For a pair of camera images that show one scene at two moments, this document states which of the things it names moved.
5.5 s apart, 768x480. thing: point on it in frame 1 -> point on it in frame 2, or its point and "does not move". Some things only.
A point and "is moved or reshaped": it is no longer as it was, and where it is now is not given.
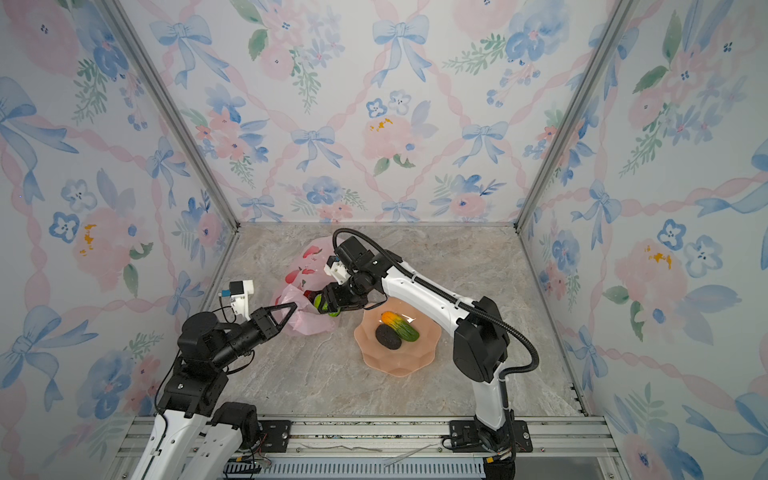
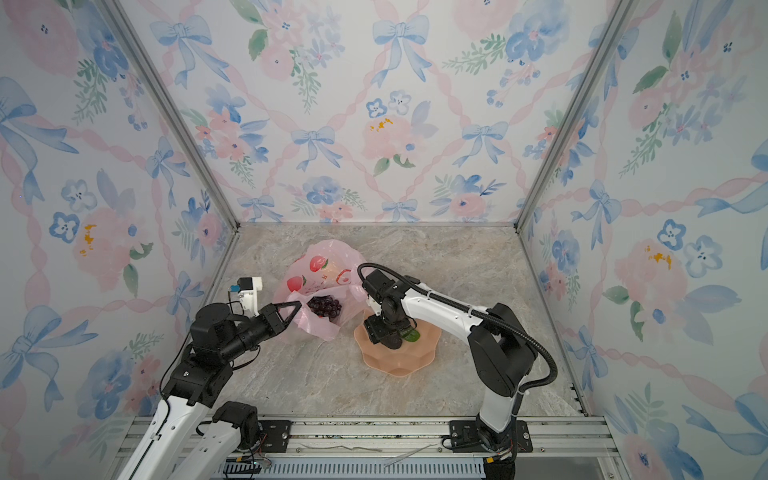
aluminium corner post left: x=173 y=107 does not move
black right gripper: x=332 y=295 -> x=374 y=332
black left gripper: x=262 y=321 does not move
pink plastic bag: x=307 y=273 is moved or reshaped
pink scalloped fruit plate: x=412 y=355 does not move
